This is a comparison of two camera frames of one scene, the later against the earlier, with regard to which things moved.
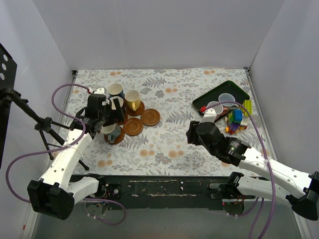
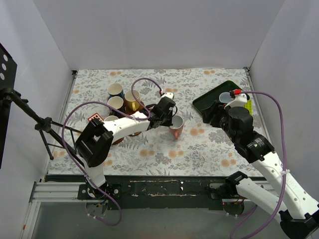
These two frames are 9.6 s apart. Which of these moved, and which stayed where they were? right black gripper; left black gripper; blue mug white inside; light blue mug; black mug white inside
Moved: left black gripper; right black gripper
Stayed: blue mug white inside; light blue mug; black mug white inside
